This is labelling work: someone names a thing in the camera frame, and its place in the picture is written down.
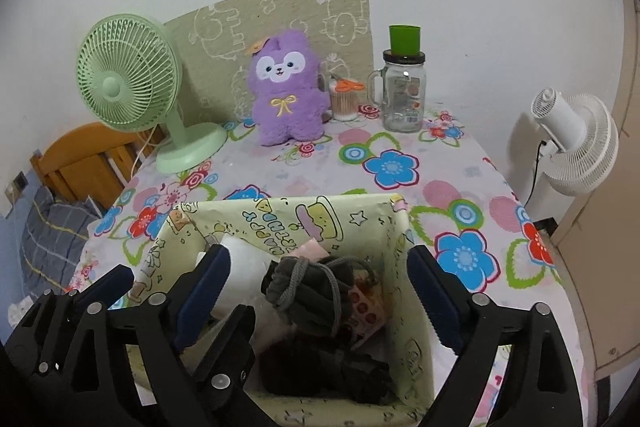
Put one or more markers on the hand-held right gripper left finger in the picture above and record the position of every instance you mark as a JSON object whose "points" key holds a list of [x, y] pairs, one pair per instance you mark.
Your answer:
{"points": [[202, 297]]}

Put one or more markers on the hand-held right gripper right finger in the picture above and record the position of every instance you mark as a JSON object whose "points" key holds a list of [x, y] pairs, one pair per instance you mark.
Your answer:
{"points": [[437, 302]]}

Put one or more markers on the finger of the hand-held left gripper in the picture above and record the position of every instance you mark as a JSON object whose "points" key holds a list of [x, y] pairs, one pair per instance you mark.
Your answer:
{"points": [[117, 279], [232, 347]]}

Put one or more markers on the black cloth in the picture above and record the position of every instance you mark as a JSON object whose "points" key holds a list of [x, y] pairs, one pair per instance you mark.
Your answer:
{"points": [[325, 372]]}

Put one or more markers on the yellow printed fabric storage box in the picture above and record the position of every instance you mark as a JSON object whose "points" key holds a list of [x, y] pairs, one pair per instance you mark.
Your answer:
{"points": [[320, 217]]}

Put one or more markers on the blue plaid bedding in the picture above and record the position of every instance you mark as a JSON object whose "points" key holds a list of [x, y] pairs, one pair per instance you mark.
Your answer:
{"points": [[55, 232]]}

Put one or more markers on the floral tablecloth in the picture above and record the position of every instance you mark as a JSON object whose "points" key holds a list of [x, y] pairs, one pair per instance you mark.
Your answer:
{"points": [[300, 177]]}

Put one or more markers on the beige door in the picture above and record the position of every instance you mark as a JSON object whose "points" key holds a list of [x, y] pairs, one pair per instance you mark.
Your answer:
{"points": [[600, 232]]}

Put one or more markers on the green desk fan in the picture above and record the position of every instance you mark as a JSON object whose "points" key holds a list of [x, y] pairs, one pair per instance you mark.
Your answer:
{"points": [[120, 77]]}

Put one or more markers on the purple plush toy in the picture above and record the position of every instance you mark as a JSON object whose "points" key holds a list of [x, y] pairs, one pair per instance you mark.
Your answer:
{"points": [[285, 107]]}

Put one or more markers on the white clip fan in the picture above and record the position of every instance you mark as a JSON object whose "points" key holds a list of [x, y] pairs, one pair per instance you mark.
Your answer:
{"points": [[575, 147]]}

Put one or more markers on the cotton swab jar orange lid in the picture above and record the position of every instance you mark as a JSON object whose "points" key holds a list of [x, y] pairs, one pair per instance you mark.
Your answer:
{"points": [[344, 104]]}

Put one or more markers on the green plastic cup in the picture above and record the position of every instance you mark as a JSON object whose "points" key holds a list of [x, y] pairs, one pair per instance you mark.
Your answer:
{"points": [[405, 39]]}

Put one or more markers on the wall socket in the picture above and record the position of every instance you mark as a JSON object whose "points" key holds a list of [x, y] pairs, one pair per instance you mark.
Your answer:
{"points": [[20, 182]]}

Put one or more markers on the beige printed wall board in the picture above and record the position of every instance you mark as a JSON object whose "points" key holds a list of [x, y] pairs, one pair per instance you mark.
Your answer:
{"points": [[300, 12]]}

